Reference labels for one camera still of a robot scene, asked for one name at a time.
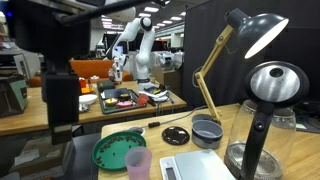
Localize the green black toaster box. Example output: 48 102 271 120
0 74 27 117

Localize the dark grey metal tray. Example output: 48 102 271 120
99 88 147 114

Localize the grey lamp cable with switch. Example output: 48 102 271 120
127 105 208 132

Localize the translucent pink plastic cup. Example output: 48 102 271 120
125 147 152 180

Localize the red plastic cup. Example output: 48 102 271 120
137 94 149 105

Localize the green round plate with beans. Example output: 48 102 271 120
91 131 146 171

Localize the black camera mount foreground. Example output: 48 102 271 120
1 0 165 145

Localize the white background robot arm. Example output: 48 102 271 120
106 17 155 91

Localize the glass electric kettle black handle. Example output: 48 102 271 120
224 61 309 180

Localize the orange sofa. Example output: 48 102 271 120
28 60 133 87

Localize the grey round bowl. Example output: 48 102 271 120
192 120 223 149

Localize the black round coaster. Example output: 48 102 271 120
162 126 190 145

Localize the white bowl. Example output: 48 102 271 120
79 94 97 105

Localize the yellow purple toy burger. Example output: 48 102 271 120
105 98 118 107

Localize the white digital kitchen scale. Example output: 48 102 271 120
159 149 236 180

